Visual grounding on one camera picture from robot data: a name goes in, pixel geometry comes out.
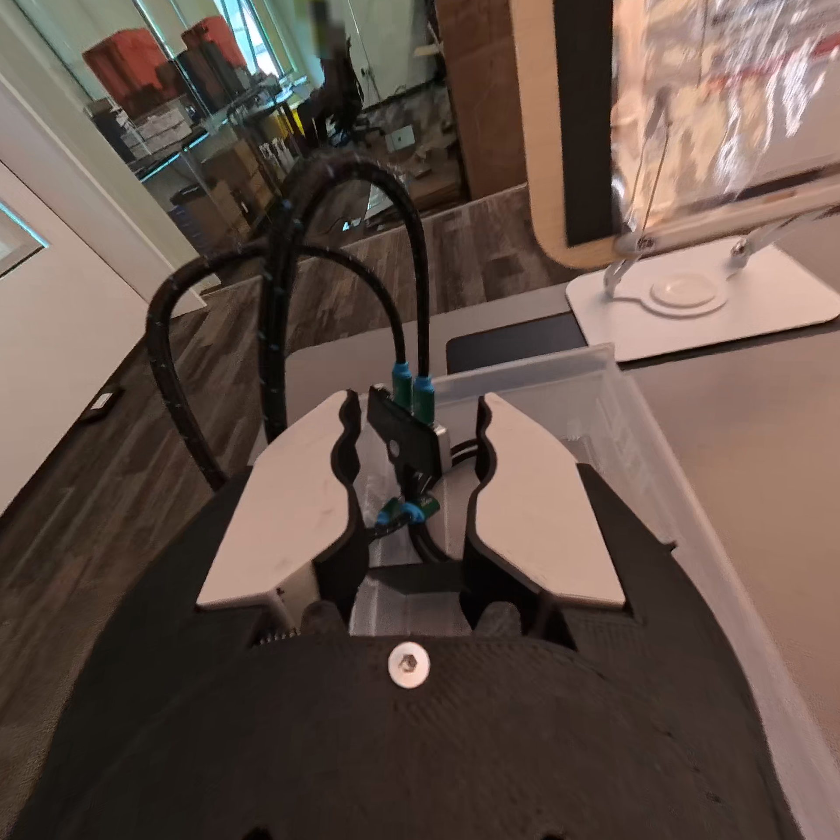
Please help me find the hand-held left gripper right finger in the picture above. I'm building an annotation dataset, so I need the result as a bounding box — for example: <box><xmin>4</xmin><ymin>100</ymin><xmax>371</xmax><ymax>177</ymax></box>
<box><xmin>461</xmin><ymin>392</ymin><xmax>629</xmax><ymax>610</ymax></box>

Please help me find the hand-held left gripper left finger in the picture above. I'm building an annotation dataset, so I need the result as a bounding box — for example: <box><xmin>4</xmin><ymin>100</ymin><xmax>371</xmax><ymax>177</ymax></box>
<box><xmin>195</xmin><ymin>389</ymin><xmax>370</xmax><ymax>610</ymax></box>

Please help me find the clear plastic bin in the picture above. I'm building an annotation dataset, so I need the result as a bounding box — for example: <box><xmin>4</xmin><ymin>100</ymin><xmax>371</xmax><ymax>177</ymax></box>
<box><xmin>348</xmin><ymin>343</ymin><xmax>840</xmax><ymax>831</ymax></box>

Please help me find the black hdmi switch box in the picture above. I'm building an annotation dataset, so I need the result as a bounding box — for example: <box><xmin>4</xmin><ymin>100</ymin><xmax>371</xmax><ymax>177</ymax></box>
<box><xmin>365</xmin><ymin>385</ymin><xmax>454</xmax><ymax>492</ymax></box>

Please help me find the black desk mat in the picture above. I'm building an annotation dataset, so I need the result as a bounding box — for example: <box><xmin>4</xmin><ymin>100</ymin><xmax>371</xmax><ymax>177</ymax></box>
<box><xmin>446</xmin><ymin>311</ymin><xmax>588</xmax><ymax>376</ymax></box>

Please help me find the metal storage shelf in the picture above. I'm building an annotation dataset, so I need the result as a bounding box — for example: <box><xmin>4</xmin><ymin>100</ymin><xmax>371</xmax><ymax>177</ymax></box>
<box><xmin>85</xmin><ymin>66</ymin><xmax>309</xmax><ymax>260</ymax></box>

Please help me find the laminated instruction sign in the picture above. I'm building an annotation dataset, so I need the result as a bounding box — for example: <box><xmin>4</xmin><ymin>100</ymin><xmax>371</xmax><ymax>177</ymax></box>
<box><xmin>607</xmin><ymin>0</ymin><xmax>840</xmax><ymax>253</ymax></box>

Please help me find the red translucent box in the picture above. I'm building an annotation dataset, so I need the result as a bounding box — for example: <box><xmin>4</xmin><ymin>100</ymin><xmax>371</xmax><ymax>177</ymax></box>
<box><xmin>178</xmin><ymin>16</ymin><xmax>252</xmax><ymax>99</ymax></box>
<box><xmin>82</xmin><ymin>26</ymin><xmax>179</xmax><ymax>120</ymax></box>

